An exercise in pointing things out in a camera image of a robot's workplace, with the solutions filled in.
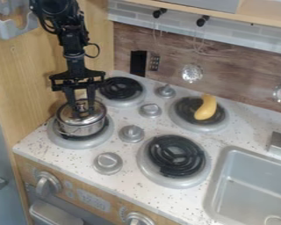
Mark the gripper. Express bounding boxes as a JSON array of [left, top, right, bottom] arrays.
[[47, 55, 108, 116]]

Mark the silver hanging strainer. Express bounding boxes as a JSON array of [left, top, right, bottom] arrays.
[[180, 23, 205, 84]]

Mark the grey wall holder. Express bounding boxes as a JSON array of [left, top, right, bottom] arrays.
[[0, 0, 40, 41]]

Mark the yellow toy banana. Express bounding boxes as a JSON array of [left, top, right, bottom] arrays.
[[191, 93, 220, 121]]

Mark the grey range hood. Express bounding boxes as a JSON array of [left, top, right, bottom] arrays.
[[156, 0, 241, 14]]

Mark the toy stove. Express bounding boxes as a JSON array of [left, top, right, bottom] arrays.
[[45, 76, 233, 190]]

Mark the silver pot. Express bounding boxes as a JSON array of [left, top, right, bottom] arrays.
[[54, 109, 111, 139]]

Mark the toy sink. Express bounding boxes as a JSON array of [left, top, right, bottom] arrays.
[[202, 146, 281, 225]]

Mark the black wall hook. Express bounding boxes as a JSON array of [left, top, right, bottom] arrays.
[[195, 14, 212, 28], [151, 7, 169, 19]]

